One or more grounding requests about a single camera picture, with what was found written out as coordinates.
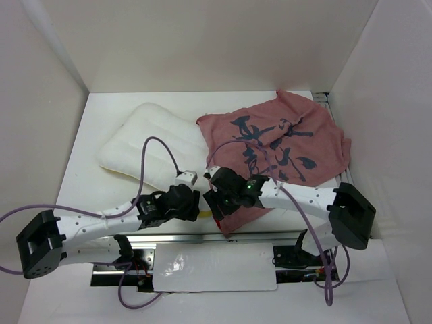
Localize white pillow with yellow edge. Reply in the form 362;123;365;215
94;102;211;200

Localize red and pink patterned pillowcase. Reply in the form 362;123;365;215
195;88;352;237

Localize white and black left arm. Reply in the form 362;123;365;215
16;184;200;279

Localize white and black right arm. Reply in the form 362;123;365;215
204;166;376;265

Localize white glossy cover plate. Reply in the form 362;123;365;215
153;243;277;292

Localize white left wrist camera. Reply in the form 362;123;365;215
174;171;198;188

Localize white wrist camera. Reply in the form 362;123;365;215
203;166;220;180
174;171;198;188

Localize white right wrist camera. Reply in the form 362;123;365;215
203;166;220;180

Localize aluminium table edge rail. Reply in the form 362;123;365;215
126;232;300;244

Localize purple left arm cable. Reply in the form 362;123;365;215
0;136;185;309

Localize aluminium side rail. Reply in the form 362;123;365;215
312;92;354;185

